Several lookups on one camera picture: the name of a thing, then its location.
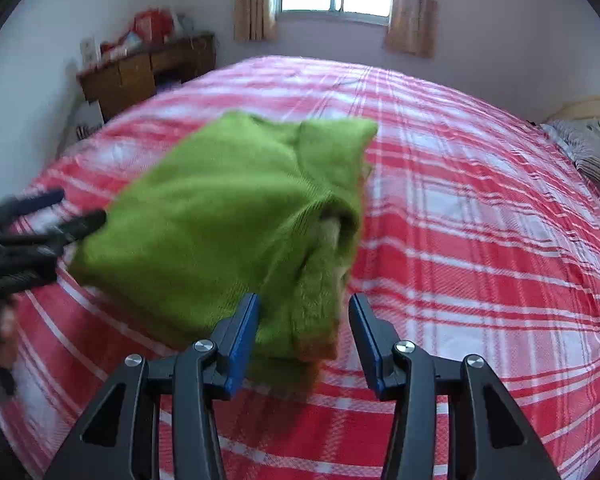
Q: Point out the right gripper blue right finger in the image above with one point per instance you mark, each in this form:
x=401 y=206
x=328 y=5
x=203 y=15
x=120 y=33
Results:
x=489 y=436

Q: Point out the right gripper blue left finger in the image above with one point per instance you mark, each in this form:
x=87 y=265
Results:
x=117 y=435

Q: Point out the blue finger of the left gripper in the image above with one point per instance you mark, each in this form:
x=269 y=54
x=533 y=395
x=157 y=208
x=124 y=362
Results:
x=55 y=238
x=15 y=207

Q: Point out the green striped knit sweater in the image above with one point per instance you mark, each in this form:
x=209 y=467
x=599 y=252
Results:
x=242 y=205

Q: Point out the person's left hand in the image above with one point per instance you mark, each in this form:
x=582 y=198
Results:
x=8 y=336

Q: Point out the white printed paper bag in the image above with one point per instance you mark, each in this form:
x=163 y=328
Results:
x=83 y=121

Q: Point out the brown wooden desk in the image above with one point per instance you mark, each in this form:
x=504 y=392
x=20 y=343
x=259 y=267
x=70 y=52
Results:
x=120 y=84

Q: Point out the white card on desk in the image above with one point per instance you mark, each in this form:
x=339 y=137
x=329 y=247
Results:
x=89 y=52

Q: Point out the red plaid bed cover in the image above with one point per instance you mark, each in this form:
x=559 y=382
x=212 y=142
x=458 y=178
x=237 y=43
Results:
x=479 y=236

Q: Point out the red gift bag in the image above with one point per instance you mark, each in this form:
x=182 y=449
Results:
x=153 y=26

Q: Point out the left beige curtain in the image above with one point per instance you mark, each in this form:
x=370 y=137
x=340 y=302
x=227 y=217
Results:
x=254 y=20

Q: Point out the beige curtain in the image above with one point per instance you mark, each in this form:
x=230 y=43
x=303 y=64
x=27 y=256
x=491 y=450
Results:
x=254 y=20
x=412 y=27

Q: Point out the striped grey pillow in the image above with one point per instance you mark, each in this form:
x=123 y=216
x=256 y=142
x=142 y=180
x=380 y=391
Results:
x=580 y=141

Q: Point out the right beige curtain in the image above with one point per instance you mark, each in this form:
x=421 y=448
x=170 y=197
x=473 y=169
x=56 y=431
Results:
x=412 y=27

